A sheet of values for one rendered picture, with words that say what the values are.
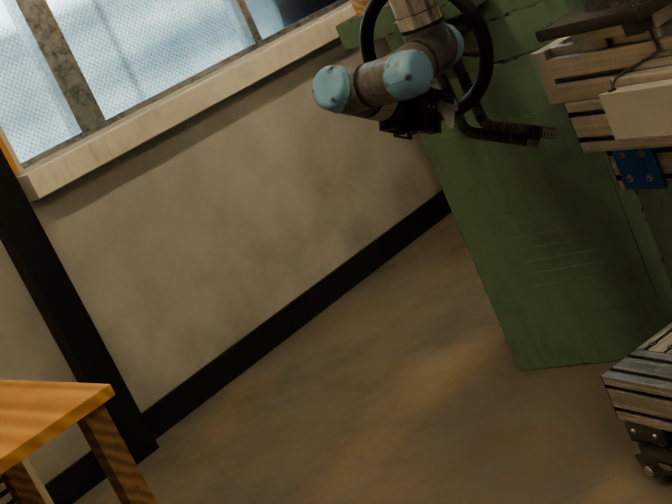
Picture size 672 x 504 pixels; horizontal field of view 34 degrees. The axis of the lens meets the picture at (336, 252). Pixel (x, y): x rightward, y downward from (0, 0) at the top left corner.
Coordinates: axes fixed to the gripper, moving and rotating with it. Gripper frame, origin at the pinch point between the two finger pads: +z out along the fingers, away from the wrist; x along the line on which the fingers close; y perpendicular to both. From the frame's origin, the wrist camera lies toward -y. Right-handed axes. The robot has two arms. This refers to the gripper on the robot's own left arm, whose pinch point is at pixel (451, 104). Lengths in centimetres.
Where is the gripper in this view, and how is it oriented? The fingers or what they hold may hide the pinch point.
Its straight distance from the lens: 210.4
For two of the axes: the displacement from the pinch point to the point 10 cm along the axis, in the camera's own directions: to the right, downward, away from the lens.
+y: 0.6, 9.9, -1.1
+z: 6.7, 0.4, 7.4
